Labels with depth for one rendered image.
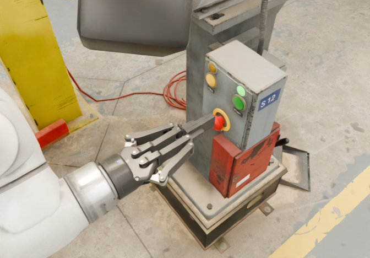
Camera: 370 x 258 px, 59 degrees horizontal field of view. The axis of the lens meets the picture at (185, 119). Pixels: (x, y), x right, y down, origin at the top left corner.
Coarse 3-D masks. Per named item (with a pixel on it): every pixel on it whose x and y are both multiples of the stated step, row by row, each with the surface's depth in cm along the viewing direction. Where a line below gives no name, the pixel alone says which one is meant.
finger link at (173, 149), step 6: (180, 138) 61; (186, 138) 61; (174, 144) 60; (180, 144) 60; (156, 150) 58; (162, 150) 59; (168, 150) 59; (174, 150) 60; (180, 150) 61; (150, 156) 58; (156, 156) 58; (162, 156) 59; (168, 156) 60; (144, 162) 56; (162, 162) 60
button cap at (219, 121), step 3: (216, 117) 76; (219, 117) 77; (222, 117) 77; (216, 120) 76; (219, 120) 76; (222, 120) 77; (216, 123) 76; (219, 123) 76; (222, 123) 78; (216, 126) 76; (219, 126) 76; (222, 126) 76; (216, 129) 77; (219, 129) 77
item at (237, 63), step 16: (224, 48) 73; (240, 48) 73; (224, 64) 69; (240, 64) 69; (256, 64) 69; (272, 64) 69; (224, 80) 70; (240, 80) 66; (256, 80) 66; (272, 80) 66; (208, 96) 78; (224, 96) 73; (240, 96) 67; (256, 96) 64; (272, 96) 68; (208, 112) 82; (224, 112) 76; (240, 112) 70; (256, 112) 68; (272, 112) 74; (224, 128) 79; (240, 128) 73; (256, 128) 74; (240, 144) 77
